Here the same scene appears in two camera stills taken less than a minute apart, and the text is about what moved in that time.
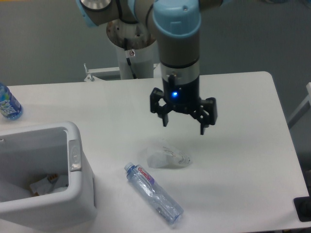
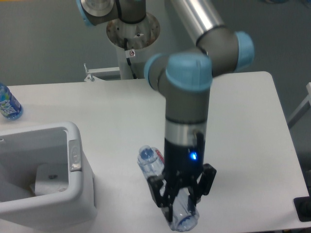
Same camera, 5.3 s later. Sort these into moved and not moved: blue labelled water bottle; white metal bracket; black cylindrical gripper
Moved: black cylindrical gripper
Not moved: blue labelled water bottle; white metal bracket
